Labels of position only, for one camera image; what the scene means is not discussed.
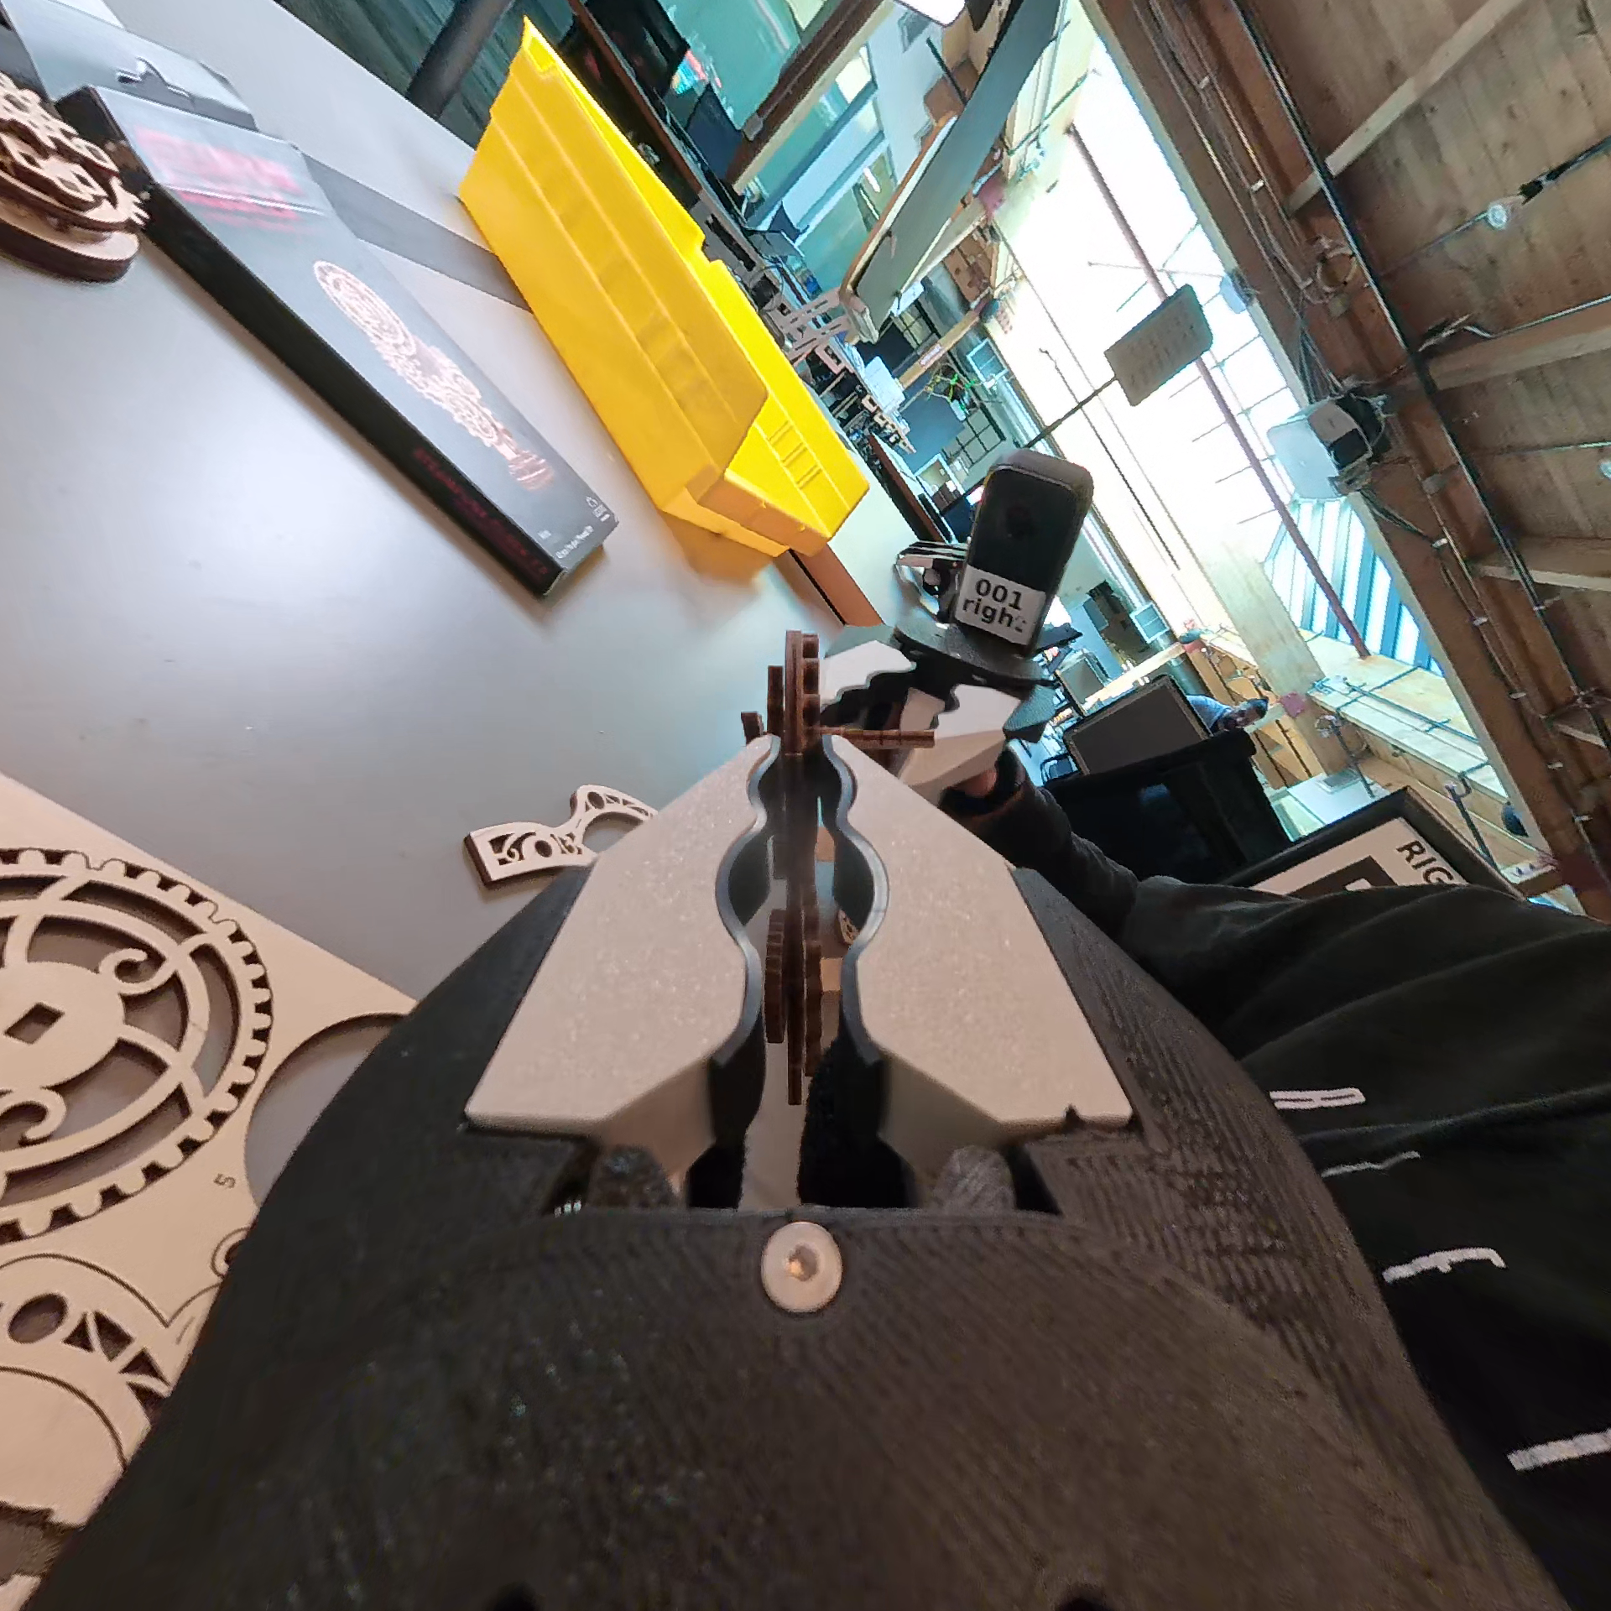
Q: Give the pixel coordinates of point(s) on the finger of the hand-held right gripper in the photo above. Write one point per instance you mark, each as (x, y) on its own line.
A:
(964, 748)
(868, 660)

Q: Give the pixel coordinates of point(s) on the wooden ornate bracket piece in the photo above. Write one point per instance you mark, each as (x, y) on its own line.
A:
(556, 843)

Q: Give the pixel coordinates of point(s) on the hanging sign on pole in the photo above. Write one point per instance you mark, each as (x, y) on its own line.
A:
(1158, 347)

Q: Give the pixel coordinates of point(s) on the black and white framed sign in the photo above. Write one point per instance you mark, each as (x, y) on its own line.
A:
(1386, 856)

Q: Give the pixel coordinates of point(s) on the wooden gear clock assembly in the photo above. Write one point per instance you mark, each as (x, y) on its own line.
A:
(795, 705)

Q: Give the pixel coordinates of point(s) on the black computer monitor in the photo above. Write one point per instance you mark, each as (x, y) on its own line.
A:
(1145, 742)

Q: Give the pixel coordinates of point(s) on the wooden sheet with large gear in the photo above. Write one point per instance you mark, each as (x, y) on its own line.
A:
(317, 995)

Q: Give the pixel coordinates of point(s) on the person's right hand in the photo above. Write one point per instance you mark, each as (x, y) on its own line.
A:
(971, 791)

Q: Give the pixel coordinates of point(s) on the person's right forearm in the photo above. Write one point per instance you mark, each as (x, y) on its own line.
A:
(1110, 866)

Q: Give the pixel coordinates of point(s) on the round wooden gear base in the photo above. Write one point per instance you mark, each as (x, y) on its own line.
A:
(63, 188)

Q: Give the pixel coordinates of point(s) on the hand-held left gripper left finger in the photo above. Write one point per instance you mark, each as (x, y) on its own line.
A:
(630, 981)

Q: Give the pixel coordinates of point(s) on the nested yellow plastic bins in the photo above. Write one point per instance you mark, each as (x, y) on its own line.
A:
(630, 291)

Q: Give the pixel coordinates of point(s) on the black puzzle box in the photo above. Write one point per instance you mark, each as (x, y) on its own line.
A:
(317, 316)

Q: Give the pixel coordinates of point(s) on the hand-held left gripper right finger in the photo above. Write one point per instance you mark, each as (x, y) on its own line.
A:
(994, 995)

